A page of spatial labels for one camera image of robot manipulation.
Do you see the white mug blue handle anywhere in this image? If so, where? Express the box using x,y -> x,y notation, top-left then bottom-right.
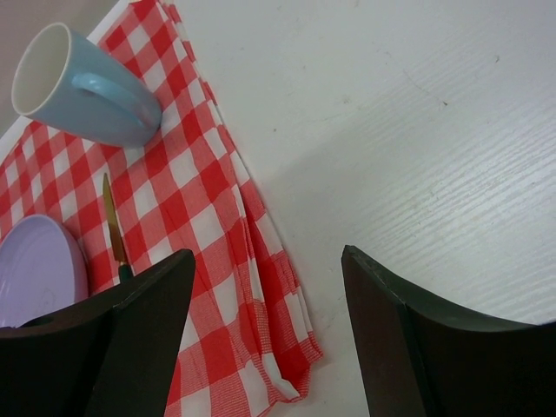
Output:
11,23 -> 162,148

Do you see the gold knife dark handle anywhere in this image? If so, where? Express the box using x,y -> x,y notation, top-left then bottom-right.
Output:
103,173 -> 134,282

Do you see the lilac plastic plate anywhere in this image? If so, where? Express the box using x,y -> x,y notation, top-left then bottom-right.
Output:
1,215 -> 89,328

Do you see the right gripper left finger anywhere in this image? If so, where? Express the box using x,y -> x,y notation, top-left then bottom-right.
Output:
1,249 -> 195,416

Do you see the red white checkered cloth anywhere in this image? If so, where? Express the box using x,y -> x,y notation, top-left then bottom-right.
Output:
1,1 -> 322,416

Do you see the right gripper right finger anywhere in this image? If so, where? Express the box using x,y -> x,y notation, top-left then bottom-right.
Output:
341,246 -> 555,416

